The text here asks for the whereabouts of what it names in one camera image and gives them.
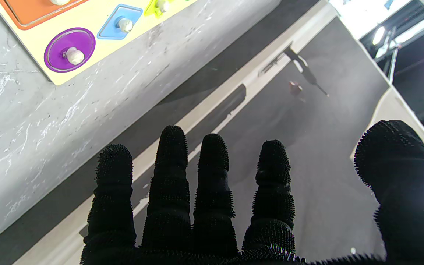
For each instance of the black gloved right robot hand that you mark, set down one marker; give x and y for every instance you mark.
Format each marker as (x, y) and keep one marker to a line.
(212, 209)

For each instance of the yellow wooden shape puzzle board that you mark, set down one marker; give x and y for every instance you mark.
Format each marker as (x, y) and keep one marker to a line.
(98, 48)

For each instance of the blue diamond puzzle piece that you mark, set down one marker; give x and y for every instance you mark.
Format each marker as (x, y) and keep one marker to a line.
(110, 31)

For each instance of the yellow star puzzle piece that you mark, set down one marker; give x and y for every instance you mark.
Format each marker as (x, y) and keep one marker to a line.
(153, 9)

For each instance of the purple circle puzzle piece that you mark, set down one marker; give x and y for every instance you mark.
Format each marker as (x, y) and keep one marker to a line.
(59, 51)

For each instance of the orange rectangle puzzle piece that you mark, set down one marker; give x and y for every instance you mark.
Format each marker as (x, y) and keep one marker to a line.
(31, 13)

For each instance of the light wooden shelf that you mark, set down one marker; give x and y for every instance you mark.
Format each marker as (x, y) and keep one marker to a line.
(197, 110)

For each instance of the red wine glass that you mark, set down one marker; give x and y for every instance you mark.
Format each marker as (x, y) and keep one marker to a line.
(295, 87)

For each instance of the dark wine bottle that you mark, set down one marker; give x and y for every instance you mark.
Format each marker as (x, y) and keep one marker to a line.
(307, 73)

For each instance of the light wooden side panel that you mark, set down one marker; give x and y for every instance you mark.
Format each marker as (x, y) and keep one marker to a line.
(396, 106)

